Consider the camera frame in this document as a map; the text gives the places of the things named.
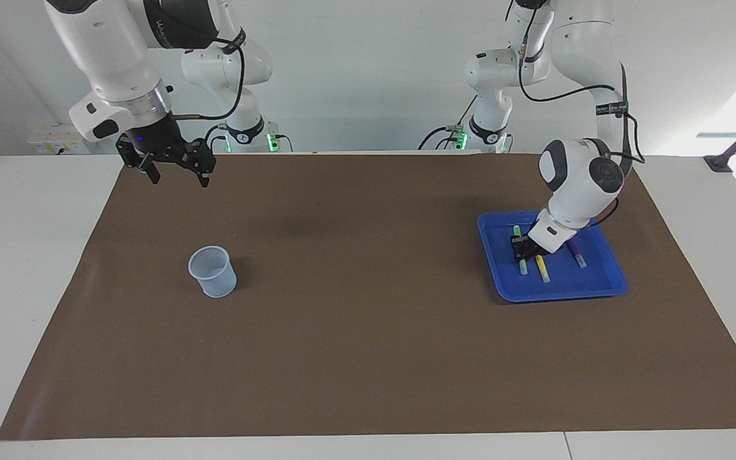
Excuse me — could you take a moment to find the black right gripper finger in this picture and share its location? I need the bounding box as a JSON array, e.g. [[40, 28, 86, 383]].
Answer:
[[190, 139, 217, 188], [139, 153, 162, 185]]

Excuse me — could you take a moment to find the green pen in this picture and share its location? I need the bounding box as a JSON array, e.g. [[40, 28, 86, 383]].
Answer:
[[512, 225, 529, 276]]

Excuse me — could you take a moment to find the blue plastic tray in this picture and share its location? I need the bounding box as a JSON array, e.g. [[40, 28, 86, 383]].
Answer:
[[477, 210, 629, 303]]

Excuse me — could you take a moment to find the translucent plastic cup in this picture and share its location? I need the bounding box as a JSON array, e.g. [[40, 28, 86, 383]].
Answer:
[[188, 245, 238, 299]]

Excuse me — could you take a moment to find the brown table mat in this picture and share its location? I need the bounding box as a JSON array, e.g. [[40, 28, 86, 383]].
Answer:
[[0, 153, 736, 441]]

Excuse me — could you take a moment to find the black right arm base cable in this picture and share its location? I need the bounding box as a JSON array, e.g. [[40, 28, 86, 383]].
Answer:
[[204, 124, 228, 154]]

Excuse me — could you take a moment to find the black arm base cable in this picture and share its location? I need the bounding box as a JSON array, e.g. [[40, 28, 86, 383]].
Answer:
[[418, 96, 479, 151], [204, 124, 228, 154]]

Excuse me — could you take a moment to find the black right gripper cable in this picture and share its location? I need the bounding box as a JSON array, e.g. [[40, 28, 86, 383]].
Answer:
[[170, 38, 245, 121]]

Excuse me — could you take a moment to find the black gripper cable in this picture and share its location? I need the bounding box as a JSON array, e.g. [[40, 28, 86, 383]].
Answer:
[[170, 38, 245, 121], [519, 26, 647, 228]]

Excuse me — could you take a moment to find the white wall socket box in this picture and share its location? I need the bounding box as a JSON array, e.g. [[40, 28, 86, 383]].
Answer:
[[27, 123, 91, 155]]

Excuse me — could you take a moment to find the black left arm base cable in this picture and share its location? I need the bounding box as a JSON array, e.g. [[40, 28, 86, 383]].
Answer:
[[418, 96, 479, 151]]

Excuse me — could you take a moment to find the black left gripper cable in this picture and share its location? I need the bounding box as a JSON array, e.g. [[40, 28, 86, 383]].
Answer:
[[519, 26, 647, 228]]

